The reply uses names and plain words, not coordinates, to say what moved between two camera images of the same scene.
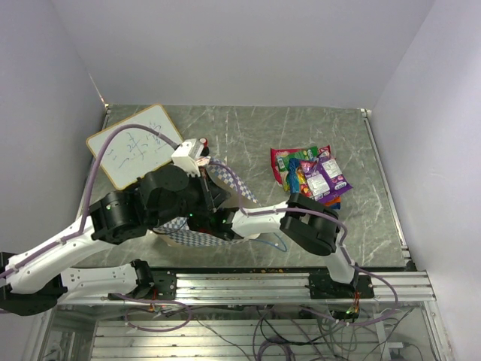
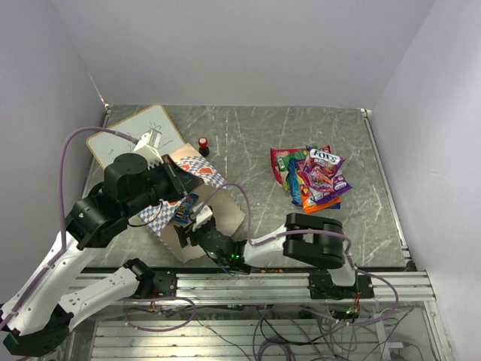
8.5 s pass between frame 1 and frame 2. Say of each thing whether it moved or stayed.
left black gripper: moved
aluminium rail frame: stayed
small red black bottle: stayed
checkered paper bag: moved
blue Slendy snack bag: stayed
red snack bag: stayed
